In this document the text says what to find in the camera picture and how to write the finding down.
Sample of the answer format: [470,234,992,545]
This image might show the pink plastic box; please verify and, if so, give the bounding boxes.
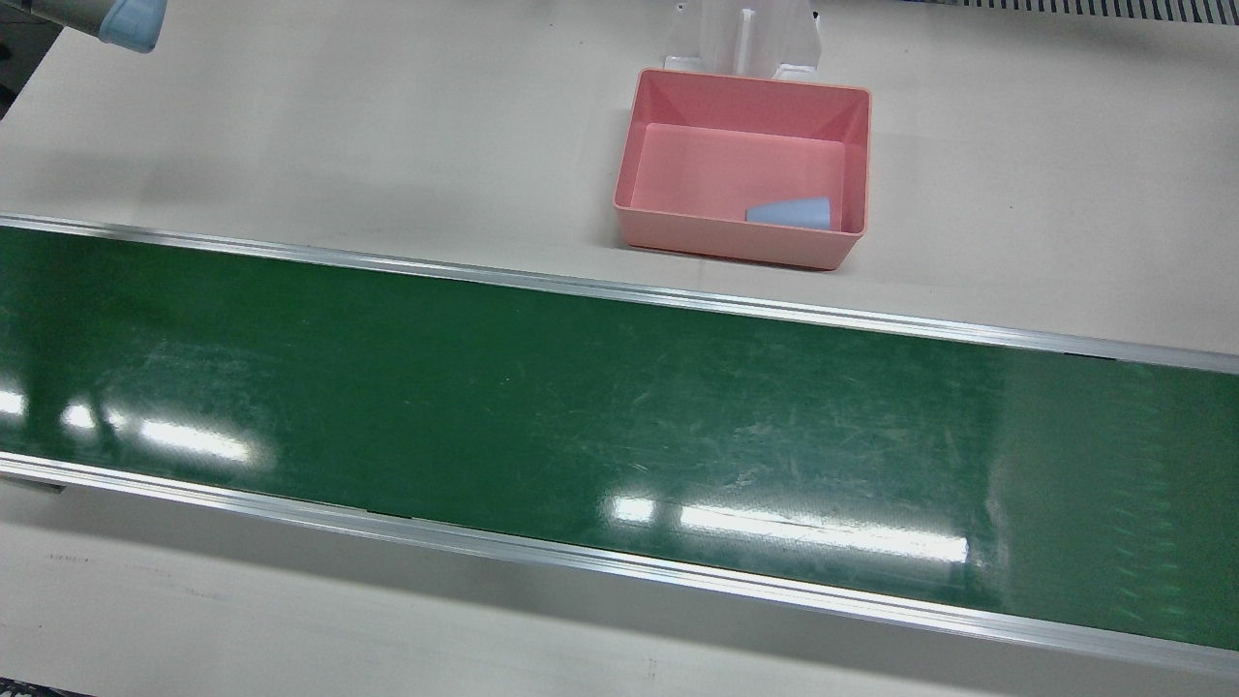
[614,67,873,271]

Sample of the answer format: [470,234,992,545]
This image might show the white plastic stand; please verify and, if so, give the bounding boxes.
[663,0,826,83]

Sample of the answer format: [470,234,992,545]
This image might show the blue plastic cup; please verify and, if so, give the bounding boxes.
[744,197,832,232]

